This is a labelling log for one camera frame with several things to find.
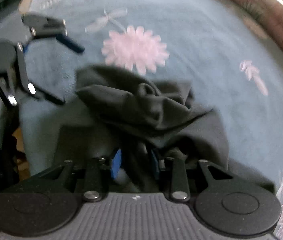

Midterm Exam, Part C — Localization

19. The black garment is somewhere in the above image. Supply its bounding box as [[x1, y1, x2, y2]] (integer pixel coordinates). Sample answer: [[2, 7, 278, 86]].
[[53, 64, 276, 194]]

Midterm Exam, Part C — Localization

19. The blue floral bed sheet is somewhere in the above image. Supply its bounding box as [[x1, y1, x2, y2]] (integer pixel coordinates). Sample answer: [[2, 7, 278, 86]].
[[0, 0, 283, 239]]

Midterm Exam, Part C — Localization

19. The pink floral quilt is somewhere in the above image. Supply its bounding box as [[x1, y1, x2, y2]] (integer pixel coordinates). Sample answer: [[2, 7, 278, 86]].
[[198, 0, 283, 73]]

